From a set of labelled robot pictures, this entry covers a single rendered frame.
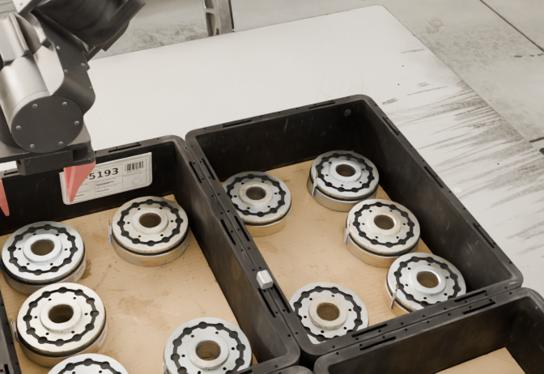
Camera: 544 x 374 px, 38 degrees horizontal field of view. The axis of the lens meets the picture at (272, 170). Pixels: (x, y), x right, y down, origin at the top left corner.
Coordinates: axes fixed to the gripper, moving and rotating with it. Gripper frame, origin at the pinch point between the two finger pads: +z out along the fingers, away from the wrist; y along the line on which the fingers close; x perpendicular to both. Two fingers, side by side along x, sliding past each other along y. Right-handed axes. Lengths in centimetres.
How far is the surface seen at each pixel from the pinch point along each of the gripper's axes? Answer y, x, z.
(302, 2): 134, 189, 105
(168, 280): 15.4, 3.6, 22.8
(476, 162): 81, 22, 34
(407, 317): 36.1, -18.3, 12.1
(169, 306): 14.2, -0.4, 22.8
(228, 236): 21.6, -0.1, 12.6
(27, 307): -2.5, 2.9, 20.1
